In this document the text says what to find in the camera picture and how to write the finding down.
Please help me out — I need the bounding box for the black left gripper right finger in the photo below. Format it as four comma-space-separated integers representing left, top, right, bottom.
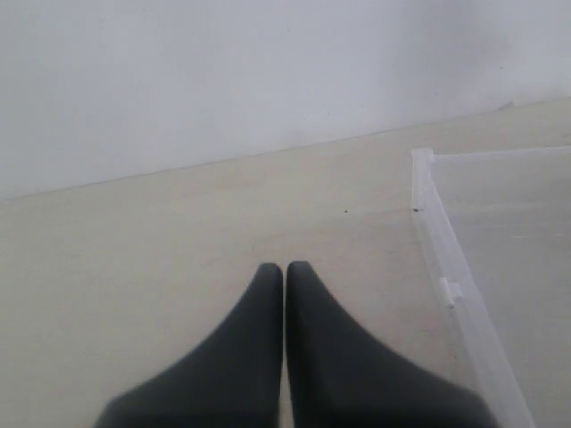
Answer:
286, 261, 496, 427

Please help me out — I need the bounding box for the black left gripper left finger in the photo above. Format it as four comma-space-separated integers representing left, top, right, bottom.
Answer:
96, 263, 284, 427

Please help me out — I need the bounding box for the clear plastic storage box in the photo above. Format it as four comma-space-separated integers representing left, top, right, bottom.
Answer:
411, 147, 570, 427

